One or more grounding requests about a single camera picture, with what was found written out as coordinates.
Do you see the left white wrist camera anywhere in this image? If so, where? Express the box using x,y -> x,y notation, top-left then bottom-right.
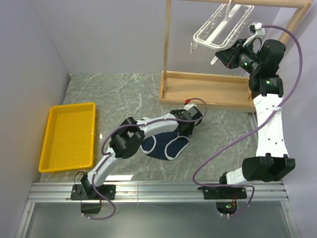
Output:
183,99 -> 196,111

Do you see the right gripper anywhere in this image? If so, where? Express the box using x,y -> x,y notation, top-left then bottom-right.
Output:
215,39 -> 262,75

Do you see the white clip hanger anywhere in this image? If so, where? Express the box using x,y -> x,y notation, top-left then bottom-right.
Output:
190,0 -> 255,53

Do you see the wooden hanging rack frame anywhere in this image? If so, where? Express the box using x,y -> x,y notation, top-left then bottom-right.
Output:
159,0 -> 313,113

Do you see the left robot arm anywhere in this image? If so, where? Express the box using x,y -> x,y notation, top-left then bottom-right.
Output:
81,103 -> 206,200

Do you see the aluminium rail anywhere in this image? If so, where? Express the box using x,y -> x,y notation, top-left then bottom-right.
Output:
27,180 -> 289,203

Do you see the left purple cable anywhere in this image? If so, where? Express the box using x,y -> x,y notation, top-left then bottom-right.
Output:
83,98 -> 208,220

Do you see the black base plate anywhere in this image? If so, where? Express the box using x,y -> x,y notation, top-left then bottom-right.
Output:
70,184 -> 116,200
198,186 -> 247,200

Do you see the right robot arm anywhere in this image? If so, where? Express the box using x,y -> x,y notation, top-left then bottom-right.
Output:
215,39 -> 296,198

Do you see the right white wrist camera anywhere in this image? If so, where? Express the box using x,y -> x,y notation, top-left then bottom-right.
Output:
243,22 -> 266,47

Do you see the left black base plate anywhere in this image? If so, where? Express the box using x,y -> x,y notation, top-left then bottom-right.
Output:
70,184 -> 116,200

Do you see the yellow plastic tray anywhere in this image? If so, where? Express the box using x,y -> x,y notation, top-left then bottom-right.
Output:
38,102 -> 96,173

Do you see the purple cable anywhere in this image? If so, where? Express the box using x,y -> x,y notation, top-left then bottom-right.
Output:
192,24 -> 303,218
83,98 -> 208,220

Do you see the navy blue underwear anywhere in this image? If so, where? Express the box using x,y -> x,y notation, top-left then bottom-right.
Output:
140,131 -> 189,161

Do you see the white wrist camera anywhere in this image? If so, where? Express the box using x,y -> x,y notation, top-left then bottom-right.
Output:
183,99 -> 196,111
243,22 -> 266,47

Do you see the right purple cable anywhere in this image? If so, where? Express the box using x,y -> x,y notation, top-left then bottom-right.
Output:
192,24 -> 303,218

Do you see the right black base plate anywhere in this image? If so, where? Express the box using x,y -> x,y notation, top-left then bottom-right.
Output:
198,186 -> 247,200

